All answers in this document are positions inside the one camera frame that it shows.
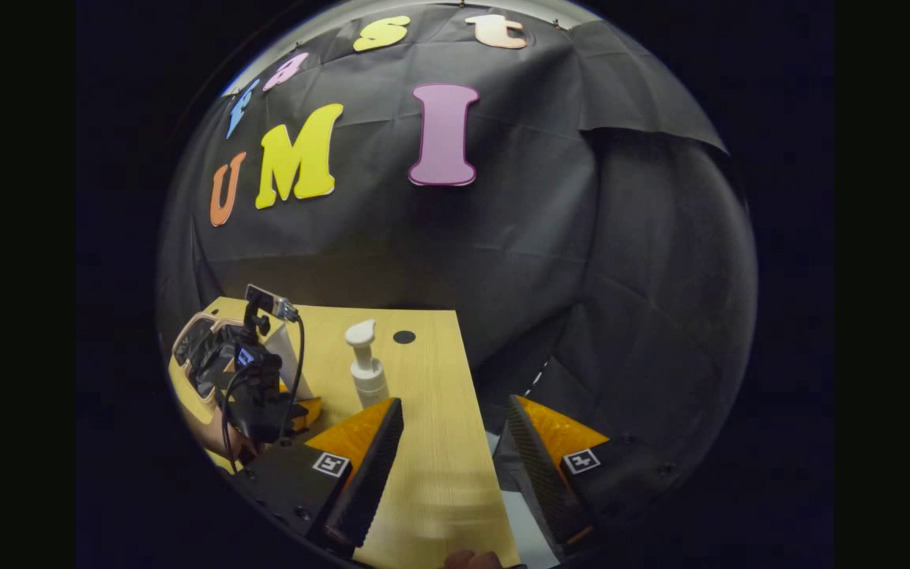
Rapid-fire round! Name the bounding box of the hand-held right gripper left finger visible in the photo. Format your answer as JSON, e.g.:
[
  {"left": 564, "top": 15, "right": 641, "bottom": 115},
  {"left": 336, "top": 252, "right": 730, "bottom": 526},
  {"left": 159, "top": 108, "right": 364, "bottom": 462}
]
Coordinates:
[{"left": 234, "top": 397, "right": 406, "bottom": 560}]

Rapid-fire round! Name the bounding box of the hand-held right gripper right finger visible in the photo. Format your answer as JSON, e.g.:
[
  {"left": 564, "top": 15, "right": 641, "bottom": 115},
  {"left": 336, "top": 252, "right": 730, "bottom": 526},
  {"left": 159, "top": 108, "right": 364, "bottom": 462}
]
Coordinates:
[{"left": 505, "top": 394, "right": 697, "bottom": 554}]

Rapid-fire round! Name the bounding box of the white pump bottle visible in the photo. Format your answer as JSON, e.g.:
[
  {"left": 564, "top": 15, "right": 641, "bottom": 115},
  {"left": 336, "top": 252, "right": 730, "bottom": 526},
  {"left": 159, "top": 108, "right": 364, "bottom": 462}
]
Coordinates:
[{"left": 344, "top": 318, "right": 390, "bottom": 409}]

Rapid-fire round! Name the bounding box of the beige pink suitcase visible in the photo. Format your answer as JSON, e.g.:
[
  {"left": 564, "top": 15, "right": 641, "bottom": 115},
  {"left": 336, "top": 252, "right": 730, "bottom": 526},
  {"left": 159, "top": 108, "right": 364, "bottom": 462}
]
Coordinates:
[{"left": 171, "top": 312, "right": 315, "bottom": 431}]

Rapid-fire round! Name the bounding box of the black backdrop cloth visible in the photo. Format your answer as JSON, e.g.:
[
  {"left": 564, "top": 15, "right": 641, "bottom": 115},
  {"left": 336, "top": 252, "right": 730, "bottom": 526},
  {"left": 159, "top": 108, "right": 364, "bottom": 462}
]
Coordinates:
[{"left": 156, "top": 0, "right": 758, "bottom": 491}]

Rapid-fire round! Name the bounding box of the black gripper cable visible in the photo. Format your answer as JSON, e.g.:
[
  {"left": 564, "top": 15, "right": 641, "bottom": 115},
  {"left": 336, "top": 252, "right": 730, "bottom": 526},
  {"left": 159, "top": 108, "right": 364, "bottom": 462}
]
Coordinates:
[{"left": 285, "top": 315, "right": 307, "bottom": 443}]

